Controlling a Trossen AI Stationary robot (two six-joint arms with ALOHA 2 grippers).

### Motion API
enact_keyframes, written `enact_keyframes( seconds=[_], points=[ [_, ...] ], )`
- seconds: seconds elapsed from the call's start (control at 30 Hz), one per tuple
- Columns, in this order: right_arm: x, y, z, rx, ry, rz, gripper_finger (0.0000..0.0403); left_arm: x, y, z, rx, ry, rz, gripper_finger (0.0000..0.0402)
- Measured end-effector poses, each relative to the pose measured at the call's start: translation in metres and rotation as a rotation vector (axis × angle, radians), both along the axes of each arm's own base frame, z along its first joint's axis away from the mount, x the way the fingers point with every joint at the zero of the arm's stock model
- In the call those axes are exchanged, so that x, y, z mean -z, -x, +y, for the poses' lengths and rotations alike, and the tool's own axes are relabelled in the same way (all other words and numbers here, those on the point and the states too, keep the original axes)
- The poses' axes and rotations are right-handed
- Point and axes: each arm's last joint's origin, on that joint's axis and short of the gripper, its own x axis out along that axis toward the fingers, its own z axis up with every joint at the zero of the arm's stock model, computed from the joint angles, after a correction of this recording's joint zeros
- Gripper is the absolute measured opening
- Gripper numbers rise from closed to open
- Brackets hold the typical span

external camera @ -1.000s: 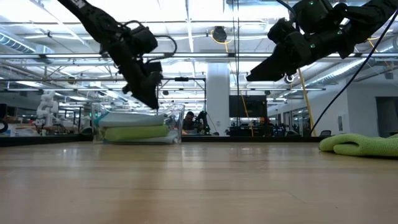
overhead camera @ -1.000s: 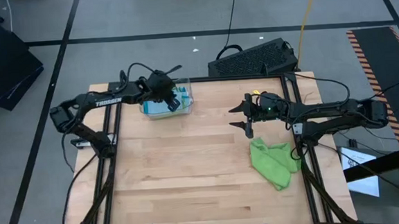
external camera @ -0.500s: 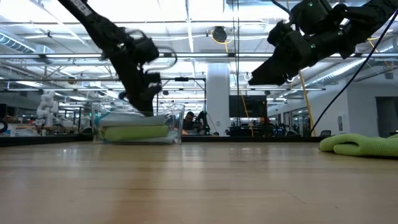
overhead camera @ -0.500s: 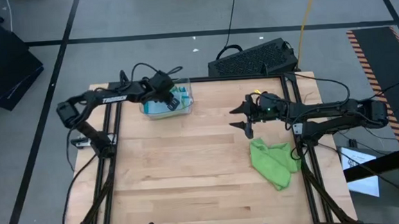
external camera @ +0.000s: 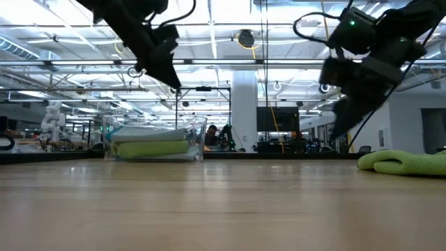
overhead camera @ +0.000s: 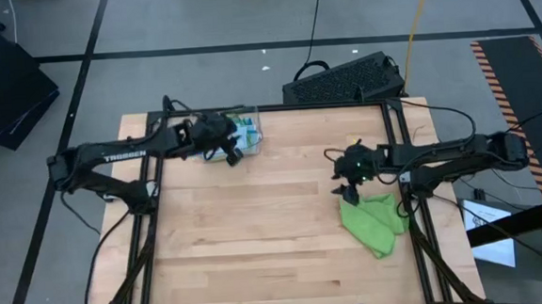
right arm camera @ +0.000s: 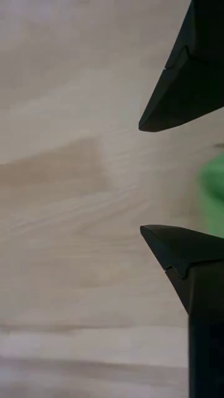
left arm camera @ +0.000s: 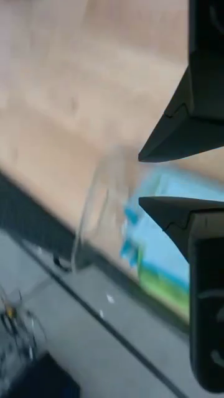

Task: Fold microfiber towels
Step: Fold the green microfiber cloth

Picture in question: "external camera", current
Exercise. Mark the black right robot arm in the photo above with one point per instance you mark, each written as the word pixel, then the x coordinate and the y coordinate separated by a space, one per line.
pixel 400 21

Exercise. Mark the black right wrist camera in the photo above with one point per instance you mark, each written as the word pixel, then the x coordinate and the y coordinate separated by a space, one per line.
pixel 336 71

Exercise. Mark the distant black office chair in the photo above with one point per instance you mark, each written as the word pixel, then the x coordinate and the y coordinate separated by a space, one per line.
pixel 364 149

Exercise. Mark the white robot figure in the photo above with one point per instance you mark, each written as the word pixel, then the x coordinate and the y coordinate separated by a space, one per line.
pixel 52 118

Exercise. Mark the black monitor screen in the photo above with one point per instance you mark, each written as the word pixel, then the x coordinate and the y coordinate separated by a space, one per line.
pixel 277 119

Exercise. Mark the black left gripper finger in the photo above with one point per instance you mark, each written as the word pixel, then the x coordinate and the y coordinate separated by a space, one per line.
pixel 167 71

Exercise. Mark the dark equipment table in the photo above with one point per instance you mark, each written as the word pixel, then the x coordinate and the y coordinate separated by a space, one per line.
pixel 278 146

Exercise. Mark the long ceiling light strip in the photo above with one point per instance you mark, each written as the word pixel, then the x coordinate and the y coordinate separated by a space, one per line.
pixel 294 61
pixel 223 61
pixel 82 62

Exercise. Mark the clear plastic bin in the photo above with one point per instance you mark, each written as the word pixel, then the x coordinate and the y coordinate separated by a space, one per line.
pixel 198 139

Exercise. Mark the person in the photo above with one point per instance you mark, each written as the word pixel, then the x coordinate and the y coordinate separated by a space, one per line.
pixel 211 136

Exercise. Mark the black distant station frame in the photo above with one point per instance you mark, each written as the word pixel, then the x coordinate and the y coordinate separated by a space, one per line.
pixel 203 88

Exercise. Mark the grey door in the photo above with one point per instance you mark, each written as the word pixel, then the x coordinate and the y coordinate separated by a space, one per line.
pixel 433 129

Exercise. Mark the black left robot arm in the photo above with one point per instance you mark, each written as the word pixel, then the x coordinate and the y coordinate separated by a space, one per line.
pixel 122 21

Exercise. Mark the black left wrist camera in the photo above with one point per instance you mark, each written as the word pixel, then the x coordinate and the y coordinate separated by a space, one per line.
pixel 167 35

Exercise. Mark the white pillar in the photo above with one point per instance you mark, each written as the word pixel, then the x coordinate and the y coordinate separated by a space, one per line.
pixel 244 104

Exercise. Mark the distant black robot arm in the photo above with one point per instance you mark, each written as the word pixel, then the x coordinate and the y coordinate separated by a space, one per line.
pixel 226 136

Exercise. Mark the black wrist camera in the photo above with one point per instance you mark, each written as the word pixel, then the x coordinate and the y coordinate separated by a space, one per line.
pixel 336 71
pixel 167 35

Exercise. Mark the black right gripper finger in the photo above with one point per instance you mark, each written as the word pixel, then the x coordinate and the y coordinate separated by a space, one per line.
pixel 352 111

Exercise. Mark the green microfiber towel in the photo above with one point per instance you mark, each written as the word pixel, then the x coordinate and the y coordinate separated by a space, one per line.
pixel 404 162
pixel 153 149

